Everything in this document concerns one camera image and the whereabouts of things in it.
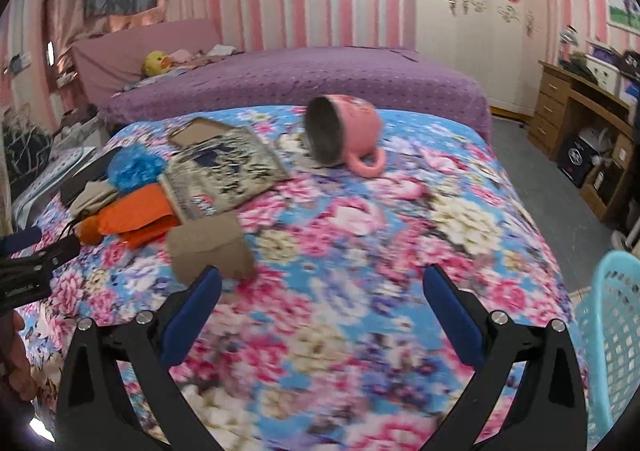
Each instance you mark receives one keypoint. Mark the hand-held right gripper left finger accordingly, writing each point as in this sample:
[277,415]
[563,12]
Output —
[192,313]

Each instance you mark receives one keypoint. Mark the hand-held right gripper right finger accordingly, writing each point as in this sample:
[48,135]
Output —
[457,318]

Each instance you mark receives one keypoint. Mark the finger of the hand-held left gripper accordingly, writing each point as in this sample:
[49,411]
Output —
[50,253]
[20,240]

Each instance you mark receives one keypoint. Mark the small brown cardboard box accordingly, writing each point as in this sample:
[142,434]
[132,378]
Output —
[210,246]

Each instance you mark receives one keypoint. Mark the orange cloth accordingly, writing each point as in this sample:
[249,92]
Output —
[132,213]

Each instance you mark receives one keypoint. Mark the blue plastic bag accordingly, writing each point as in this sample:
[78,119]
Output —
[132,168]

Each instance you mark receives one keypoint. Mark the light blue plastic basket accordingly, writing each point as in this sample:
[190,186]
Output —
[615,331]

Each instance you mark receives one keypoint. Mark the person's left hand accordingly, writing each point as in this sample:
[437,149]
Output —
[12,356]

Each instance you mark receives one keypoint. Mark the small orange round object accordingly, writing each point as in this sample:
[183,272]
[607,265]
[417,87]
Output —
[90,230]

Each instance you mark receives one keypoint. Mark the dotted cushion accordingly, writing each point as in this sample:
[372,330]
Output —
[50,176]

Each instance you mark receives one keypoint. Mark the black wallet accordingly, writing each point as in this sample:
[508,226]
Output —
[82,178]

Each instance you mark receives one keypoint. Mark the black patterned bag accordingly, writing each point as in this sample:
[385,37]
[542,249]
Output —
[25,146]

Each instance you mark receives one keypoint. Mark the floral blanket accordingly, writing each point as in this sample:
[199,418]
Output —
[350,256]

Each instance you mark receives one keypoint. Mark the flat brown cardboard sheet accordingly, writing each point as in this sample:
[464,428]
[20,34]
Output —
[197,131]

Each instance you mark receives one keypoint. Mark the white bucket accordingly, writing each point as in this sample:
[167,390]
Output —
[630,233]

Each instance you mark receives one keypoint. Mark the open cardboard box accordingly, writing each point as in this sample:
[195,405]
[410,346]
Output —
[605,186]

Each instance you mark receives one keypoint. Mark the pink headboard cover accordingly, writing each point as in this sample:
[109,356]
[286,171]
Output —
[125,51]

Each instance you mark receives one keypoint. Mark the yellow duck plush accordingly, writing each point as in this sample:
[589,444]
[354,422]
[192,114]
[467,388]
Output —
[156,63]

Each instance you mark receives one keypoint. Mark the pink mug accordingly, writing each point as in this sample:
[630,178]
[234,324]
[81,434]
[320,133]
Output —
[355,121]

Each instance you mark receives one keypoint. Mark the white appliance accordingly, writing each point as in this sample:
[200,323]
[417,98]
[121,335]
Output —
[595,137]

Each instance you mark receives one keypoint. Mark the pink plush toy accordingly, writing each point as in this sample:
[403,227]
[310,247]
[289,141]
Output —
[180,55]

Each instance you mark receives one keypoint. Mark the wooden desk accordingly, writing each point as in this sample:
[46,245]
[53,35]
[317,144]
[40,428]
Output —
[552,101]

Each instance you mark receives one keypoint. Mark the purple dotted bed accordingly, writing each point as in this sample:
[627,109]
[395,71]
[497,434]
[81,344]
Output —
[300,76]

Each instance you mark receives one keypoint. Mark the white wardrobe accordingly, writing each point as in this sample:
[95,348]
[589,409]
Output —
[475,56]

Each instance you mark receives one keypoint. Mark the white cloth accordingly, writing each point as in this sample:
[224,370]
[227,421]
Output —
[220,50]

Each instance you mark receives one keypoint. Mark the dark green cloth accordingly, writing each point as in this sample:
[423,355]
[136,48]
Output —
[580,63]

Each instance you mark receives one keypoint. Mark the white storage box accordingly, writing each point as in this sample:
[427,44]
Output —
[605,73]

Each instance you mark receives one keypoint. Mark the desk lamp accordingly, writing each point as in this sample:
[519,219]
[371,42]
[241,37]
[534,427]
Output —
[570,36]

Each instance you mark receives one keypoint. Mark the purple box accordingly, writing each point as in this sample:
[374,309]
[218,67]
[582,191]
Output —
[605,50]

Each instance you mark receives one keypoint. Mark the wall poster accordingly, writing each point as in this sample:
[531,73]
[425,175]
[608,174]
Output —
[622,6]

